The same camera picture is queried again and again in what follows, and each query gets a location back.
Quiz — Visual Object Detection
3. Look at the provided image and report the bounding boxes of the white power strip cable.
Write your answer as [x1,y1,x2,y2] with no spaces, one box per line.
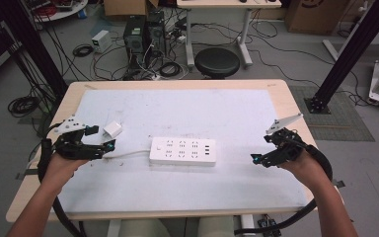
[103,149,152,161]

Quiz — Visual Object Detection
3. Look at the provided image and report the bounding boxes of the coiled black cable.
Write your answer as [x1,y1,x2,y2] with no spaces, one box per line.
[7,95,41,119]
[71,42,95,58]
[158,61,183,79]

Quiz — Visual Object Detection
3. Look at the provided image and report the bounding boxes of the white power strip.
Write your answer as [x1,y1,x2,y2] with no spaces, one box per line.
[148,136,218,167]

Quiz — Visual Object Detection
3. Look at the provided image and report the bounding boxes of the black metal stand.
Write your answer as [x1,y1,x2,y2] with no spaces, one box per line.
[19,0,69,97]
[303,0,379,115]

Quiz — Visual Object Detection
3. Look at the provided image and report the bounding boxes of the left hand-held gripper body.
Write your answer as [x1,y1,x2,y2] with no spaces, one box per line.
[52,114,107,162]

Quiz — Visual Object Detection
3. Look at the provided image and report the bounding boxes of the small black floor device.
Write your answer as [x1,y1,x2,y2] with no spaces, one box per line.
[256,214,282,237]

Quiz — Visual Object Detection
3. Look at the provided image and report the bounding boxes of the black computer tower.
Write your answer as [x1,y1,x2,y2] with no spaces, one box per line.
[122,14,148,71]
[145,10,168,61]

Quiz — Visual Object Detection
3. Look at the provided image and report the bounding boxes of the person's legs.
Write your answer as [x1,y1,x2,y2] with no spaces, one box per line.
[117,215,237,237]

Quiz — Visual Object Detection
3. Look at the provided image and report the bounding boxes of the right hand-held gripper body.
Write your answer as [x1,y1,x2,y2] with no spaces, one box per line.
[265,112,309,168]

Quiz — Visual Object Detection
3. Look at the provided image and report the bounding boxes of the white power supply box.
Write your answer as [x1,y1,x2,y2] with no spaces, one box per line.
[91,29,114,54]

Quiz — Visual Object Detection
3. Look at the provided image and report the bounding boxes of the person's left hand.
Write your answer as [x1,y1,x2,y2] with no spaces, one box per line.
[43,153,91,188]

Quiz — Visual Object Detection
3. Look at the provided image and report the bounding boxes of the white desk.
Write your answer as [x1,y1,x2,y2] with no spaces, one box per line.
[176,0,282,69]

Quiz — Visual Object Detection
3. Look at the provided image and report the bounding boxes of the grey floor mat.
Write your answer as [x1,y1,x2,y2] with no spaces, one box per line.
[288,85,376,143]

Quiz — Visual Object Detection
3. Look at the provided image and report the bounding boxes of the large brown cardboard box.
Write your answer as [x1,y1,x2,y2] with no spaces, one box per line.
[283,0,350,37]

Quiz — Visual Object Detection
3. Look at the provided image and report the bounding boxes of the white table mat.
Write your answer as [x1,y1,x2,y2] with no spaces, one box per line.
[58,88,311,215]

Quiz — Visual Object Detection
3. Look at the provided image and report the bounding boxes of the black round stool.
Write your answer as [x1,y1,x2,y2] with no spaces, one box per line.
[193,46,242,80]

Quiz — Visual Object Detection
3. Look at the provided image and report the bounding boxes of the light wooden table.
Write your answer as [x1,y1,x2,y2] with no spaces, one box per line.
[5,78,321,223]

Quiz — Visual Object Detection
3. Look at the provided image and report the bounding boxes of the person's right hand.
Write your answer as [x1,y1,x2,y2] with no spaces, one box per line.
[277,151,328,194]

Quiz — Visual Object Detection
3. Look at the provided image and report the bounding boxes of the round white table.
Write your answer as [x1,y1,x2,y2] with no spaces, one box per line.
[22,0,90,24]

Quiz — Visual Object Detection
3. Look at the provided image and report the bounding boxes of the white charger plug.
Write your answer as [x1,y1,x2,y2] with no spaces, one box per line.
[102,119,123,139]

